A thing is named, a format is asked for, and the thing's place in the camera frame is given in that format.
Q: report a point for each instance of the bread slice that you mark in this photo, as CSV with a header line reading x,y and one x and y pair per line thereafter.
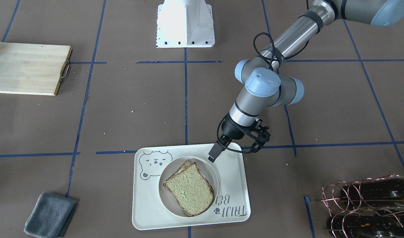
x,y
192,192
185,165

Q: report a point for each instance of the copper wire bottle rack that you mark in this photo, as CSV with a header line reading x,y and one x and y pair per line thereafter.
x,y
367,208

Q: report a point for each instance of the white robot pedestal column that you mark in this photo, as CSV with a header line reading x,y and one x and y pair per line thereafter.
x,y
185,11

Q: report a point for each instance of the cream bear serving tray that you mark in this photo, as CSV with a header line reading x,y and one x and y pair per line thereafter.
x,y
232,203

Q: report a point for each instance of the dark green wine bottle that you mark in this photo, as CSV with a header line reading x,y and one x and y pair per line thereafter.
x,y
376,193

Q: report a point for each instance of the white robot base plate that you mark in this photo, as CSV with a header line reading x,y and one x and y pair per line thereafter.
x,y
175,35

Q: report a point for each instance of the wooden cutting board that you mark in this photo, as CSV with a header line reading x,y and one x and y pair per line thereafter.
x,y
32,69

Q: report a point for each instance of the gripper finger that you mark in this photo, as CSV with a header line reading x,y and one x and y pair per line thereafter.
x,y
216,150
217,143

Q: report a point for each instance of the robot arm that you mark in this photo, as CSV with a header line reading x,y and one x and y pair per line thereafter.
x,y
263,86

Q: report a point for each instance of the folded grey cloth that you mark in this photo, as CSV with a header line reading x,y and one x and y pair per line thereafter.
x,y
51,216

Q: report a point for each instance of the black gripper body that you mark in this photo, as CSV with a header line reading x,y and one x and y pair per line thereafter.
x,y
231,129

